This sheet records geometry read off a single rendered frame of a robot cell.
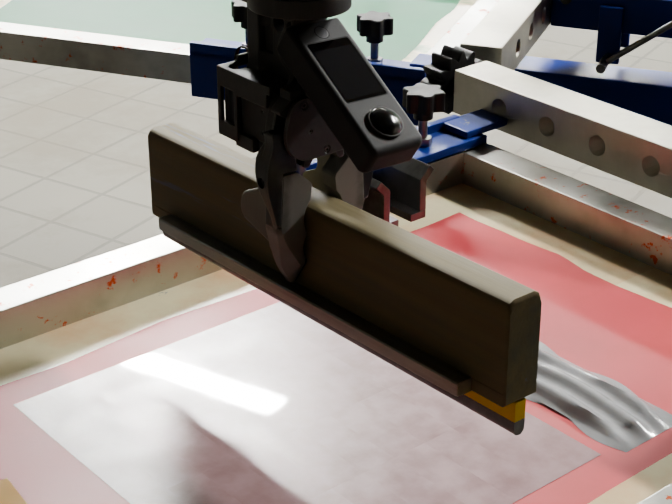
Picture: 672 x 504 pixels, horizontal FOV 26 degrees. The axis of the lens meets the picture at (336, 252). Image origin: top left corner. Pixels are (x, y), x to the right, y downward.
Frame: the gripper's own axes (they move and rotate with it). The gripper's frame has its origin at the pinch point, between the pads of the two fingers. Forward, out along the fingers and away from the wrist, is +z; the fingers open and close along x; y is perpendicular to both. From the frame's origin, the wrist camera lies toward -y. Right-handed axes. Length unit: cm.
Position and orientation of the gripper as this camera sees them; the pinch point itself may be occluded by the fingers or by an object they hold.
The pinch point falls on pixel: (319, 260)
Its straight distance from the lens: 106.0
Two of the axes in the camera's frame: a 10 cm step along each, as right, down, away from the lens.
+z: 0.0, 8.9, 4.5
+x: -7.7, 2.8, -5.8
